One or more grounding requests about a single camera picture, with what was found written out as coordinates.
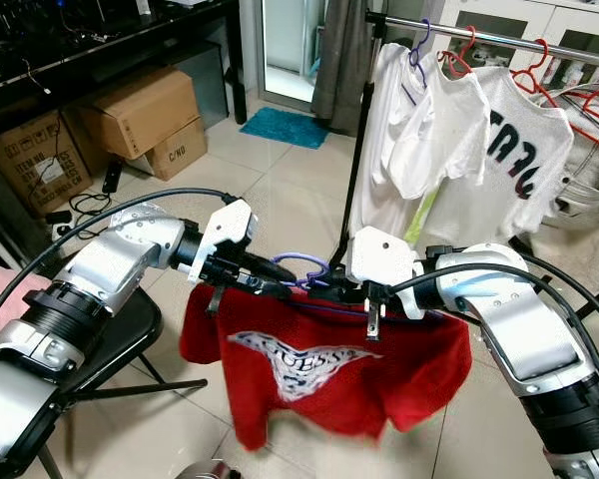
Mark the purple hanger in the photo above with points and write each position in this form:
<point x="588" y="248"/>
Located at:
<point x="304" y="257"/>
<point x="424" y="40"/>

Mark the red t-shirt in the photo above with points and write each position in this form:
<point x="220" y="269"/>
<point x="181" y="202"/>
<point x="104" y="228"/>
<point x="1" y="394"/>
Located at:
<point x="339" y="404"/>

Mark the person forearm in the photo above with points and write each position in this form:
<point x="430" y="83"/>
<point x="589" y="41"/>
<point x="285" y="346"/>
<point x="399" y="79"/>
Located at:
<point x="0" y="299"/>

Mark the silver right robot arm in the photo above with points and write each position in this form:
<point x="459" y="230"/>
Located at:
<point x="519" y="329"/>

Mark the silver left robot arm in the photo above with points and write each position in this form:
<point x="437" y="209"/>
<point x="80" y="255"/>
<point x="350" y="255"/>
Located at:
<point x="130" y="261"/>

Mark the red hanger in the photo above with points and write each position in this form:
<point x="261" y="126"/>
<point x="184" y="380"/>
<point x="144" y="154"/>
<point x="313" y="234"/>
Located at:
<point x="543" y="52"/>
<point x="589" y="95"/>
<point x="470" y="42"/>

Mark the yellow-green garment tag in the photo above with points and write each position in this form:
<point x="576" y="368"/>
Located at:
<point x="419" y="218"/>

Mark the small printed cardboard box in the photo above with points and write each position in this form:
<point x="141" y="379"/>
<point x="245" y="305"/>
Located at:
<point x="180" y="152"/>

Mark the teal floor mat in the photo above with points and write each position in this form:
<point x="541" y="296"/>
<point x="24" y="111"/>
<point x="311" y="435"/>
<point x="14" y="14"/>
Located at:
<point x="282" y="128"/>

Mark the white black-printed t-shirt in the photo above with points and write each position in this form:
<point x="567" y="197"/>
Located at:
<point x="469" y="215"/>

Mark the plain white shirt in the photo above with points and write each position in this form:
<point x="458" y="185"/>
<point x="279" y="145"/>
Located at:
<point x="439" y="140"/>
<point x="379" y="140"/>

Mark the black power adapter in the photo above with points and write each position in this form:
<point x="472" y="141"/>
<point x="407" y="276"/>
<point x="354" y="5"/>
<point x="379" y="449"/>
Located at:
<point x="114" y="178"/>

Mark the large plain cardboard box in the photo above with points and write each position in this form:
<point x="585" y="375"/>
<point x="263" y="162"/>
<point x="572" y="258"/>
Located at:
<point x="145" y="110"/>

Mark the grey metal case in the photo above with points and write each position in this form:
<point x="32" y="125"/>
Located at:
<point x="212" y="85"/>

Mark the grey robot foot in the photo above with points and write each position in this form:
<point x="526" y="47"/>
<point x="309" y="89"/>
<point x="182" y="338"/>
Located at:
<point x="202" y="471"/>

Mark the grey curtain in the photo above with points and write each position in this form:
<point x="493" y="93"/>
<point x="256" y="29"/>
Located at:
<point x="344" y="60"/>

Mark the labelled cardboard box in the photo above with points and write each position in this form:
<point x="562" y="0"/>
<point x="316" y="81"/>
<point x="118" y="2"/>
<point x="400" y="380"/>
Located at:
<point x="40" y="165"/>

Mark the white framed glass door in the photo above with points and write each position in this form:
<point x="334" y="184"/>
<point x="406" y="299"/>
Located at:
<point x="290" y="40"/>

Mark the black desk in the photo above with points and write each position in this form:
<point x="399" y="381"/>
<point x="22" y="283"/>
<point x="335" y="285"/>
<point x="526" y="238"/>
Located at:
<point x="80" y="75"/>

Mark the metal clothes rack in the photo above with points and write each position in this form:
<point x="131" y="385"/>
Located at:
<point x="499" y="31"/>

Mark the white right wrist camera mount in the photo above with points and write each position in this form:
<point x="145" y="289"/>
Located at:
<point x="379" y="257"/>

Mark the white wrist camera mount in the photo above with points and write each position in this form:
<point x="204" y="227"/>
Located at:
<point x="379" y="257"/>
<point x="225" y="228"/>

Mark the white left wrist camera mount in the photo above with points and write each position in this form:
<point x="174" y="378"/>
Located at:
<point x="225" y="228"/>

